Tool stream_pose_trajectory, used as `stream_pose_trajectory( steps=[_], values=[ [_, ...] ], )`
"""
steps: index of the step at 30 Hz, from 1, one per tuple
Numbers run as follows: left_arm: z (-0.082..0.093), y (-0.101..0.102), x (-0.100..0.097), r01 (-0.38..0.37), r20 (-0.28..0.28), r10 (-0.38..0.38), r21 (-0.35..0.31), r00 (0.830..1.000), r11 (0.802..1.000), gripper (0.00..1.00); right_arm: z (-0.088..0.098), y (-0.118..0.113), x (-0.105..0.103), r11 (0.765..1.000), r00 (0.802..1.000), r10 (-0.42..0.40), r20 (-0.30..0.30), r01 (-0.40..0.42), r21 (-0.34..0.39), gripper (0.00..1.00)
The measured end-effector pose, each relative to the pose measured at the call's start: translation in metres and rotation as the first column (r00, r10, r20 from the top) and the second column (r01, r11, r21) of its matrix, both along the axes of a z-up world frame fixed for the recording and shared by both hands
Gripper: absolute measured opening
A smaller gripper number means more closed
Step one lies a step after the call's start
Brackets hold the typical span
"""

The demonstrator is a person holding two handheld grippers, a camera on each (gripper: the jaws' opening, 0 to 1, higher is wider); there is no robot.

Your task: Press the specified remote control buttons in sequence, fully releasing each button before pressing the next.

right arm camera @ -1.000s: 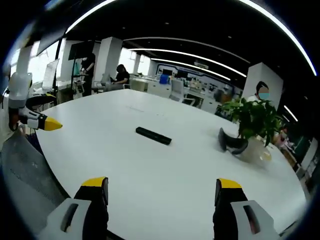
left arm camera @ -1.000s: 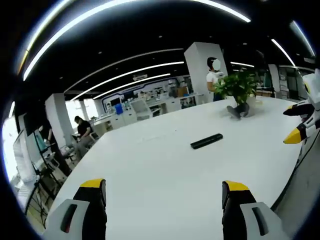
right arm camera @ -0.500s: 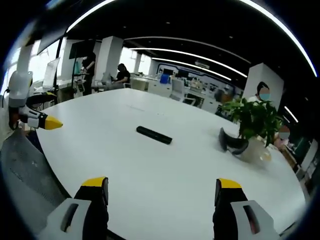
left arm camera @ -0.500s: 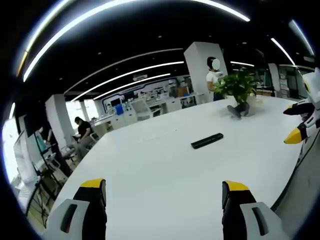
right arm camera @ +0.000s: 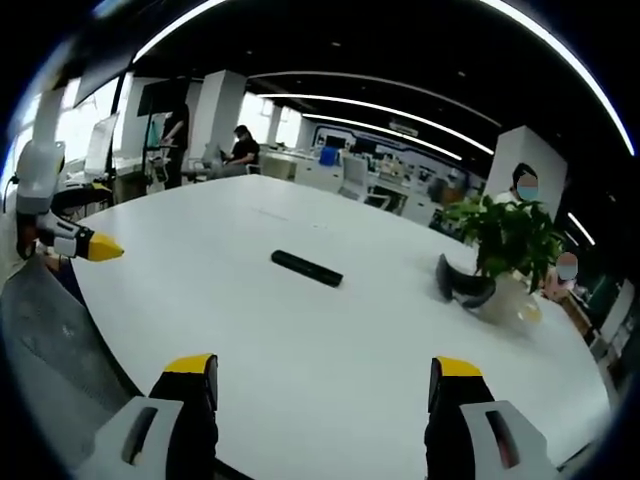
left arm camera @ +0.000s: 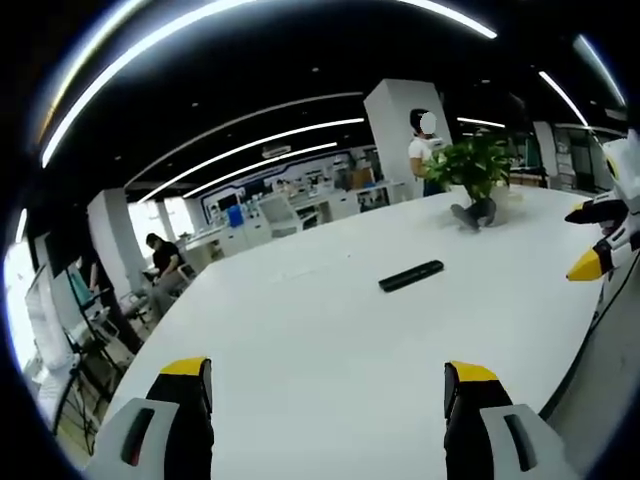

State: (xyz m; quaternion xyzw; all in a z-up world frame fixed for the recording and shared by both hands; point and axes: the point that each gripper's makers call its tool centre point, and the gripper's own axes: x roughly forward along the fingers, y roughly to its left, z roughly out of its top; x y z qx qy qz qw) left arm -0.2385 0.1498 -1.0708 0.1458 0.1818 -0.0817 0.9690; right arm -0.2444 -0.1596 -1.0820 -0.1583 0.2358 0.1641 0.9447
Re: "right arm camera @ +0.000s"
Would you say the black remote control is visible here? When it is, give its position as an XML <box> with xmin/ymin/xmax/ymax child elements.
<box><xmin>270</xmin><ymin>249</ymin><xmax>345</xmax><ymax>290</ymax></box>

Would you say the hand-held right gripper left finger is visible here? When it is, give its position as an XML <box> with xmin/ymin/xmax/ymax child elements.
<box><xmin>74</xmin><ymin>353</ymin><xmax>220</xmax><ymax>480</ymax></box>

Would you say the green potted plant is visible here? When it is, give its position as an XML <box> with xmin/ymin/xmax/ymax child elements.
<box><xmin>441</xmin><ymin>193</ymin><xmax>567</xmax><ymax>337</ymax></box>

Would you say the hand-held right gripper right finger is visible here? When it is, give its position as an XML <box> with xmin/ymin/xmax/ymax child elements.
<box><xmin>424</xmin><ymin>355</ymin><xmax>562</xmax><ymax>480</ymax></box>

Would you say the computer monitor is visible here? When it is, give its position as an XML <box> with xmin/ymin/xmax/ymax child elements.
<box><xmin>82</xmin><ymin>111</ymin><xmax>122</xmax><ymax>177</ymax></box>

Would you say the grey mesh chair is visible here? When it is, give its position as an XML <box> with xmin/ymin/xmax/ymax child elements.
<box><xmin>0</xmin><ymin>257</ymin><xmax>149</xmax><ymax>474</ymax></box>

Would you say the black curved headset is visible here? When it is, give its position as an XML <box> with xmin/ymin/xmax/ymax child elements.
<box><xmin>434</xmin><ymin>252</ymin><xmax>498</xmax><ymax>309</ymax></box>

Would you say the white office chair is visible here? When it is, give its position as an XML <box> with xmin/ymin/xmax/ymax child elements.
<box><xmin>337</xmin><ymin>155</ymin><xmax>370</xmax><ymax>200</ymax></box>

